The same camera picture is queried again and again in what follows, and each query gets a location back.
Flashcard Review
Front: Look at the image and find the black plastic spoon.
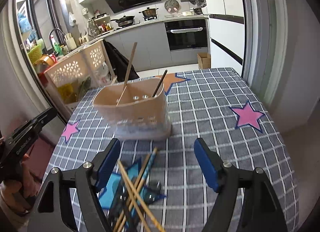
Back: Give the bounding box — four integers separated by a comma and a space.
143, 181, 163, 205
108, 180, 137, 231

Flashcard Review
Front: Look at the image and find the plain bamboo chopstick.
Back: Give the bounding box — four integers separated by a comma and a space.
113, 154, 150, 231
118, 160, 165, 231
118, 160, 151, 231

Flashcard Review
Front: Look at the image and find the blue floral bamboo chopstick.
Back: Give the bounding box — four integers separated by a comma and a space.
113, 147, 158, 231

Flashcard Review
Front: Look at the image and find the black chopstick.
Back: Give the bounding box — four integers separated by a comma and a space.
152, 69, 168, 97

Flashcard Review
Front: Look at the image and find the kitchen faucet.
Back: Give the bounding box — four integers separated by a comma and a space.
49, 28, 66, 53

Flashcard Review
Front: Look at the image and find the person's left hand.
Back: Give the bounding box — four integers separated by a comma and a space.
1, 154, 39, 215

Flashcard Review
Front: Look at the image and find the grey checkered tablecloth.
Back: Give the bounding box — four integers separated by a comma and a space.
42, 67, 301, 232

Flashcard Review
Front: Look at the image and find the pink plastic utensil holder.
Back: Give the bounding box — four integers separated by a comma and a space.
93, 77, 171, 140

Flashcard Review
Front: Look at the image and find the beige plastic storage cart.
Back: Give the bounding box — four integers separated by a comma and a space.
44, 39, 117, 116

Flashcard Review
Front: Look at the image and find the cardboard box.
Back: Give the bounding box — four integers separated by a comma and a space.
197, 52, 211, 69

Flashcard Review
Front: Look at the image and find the built-in black oven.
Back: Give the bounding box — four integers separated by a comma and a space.
164, 19, 208, 51

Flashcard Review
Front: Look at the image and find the black wok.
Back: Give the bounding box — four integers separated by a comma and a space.
111, 15, 135, 28

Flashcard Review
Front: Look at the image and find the brown cooking pot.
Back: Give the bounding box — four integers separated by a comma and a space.
139, 7, 158, 21

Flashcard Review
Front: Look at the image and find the white refrigerator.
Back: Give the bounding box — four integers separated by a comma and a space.
205, 0, 245, 74

